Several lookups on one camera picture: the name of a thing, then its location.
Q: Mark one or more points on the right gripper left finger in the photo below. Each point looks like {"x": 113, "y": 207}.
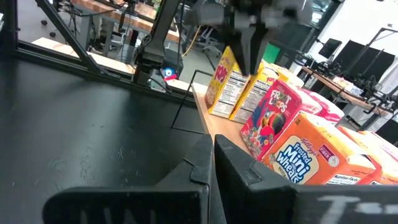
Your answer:
{"x": 124, "y": 205}

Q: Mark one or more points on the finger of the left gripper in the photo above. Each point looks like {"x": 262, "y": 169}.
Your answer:
{"x": 257, "y": 46}
{"x": 242, "y": 49}

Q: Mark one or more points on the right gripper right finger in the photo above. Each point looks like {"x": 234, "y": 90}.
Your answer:
{"x": 248, "y": 193}

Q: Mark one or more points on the yellow Pops cereal box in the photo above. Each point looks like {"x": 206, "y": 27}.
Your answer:
{"x": 252, "y": 99}
{"x": 224, "y": 93}
{"x": 287, "y": 76}

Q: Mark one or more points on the red Froot Loops cereal box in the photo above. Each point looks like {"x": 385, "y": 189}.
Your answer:
{"x": 326, "y": 109}
{"x": 273, "y": 118}

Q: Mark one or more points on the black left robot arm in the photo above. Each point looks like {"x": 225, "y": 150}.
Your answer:
{"x": 155, "y": 46}

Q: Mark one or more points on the green box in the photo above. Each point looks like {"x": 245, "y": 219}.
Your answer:
{"x": 273, "y": 53}

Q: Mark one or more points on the office chair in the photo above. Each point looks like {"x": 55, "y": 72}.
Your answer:
{"x": 208, "y": 37}

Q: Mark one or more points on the background workbench with arms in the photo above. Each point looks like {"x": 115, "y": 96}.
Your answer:
{"x": 342, "y": 90}

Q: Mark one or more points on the wood-top workbench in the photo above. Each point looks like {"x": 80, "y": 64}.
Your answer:
{"x": 105, "y": 9}

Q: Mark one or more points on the black partition panels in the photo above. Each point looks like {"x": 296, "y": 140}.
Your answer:
{"x": 367, "y": 59}

